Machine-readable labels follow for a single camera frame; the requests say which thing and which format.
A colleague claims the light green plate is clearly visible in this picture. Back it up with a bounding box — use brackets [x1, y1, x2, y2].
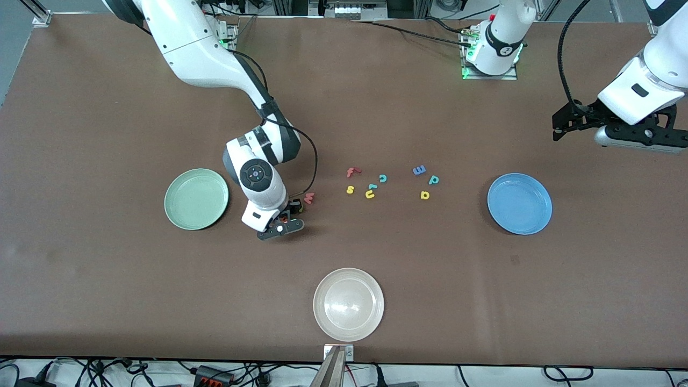
[164, 168, 230, 231]

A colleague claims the blue plate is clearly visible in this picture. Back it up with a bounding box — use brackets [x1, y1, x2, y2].
[487, 173, 553, 235]

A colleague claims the clear white plate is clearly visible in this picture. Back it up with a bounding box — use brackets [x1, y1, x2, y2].
[313, 268, 385, 342]

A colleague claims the black orange power strip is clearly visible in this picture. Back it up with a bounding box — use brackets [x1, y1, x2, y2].
[193, 365, 234, 386]

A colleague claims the grey equipment box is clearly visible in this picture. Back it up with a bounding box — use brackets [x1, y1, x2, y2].
[309, 0, 388, 19]

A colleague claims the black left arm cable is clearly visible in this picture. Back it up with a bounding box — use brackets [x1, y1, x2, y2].
[558, 0, 592, 105]

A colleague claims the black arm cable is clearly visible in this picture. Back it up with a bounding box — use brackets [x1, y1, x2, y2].
[231, 49, 319, 197]
[558, 0, 592, 105]

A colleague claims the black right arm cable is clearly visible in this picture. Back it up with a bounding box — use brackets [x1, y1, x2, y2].
[231, 49, 319, 197]

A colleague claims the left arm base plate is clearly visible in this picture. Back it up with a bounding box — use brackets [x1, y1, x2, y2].
[461, 24, 519, 81]

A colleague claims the metal camera pole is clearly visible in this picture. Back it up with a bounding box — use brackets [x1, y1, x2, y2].
[309, 347, 347, 387]

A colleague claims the black table cable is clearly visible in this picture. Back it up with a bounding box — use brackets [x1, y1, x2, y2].
[352, 19, 476, 48]

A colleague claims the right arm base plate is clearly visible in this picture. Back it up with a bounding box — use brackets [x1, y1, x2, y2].
[215, 16, 240, 52]

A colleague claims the black looped floor cable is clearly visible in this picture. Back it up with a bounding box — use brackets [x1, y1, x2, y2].
[543, 365, 594, 383]

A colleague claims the aluminium frame profile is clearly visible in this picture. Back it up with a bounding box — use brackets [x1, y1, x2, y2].
[19, 0, 53, 26]

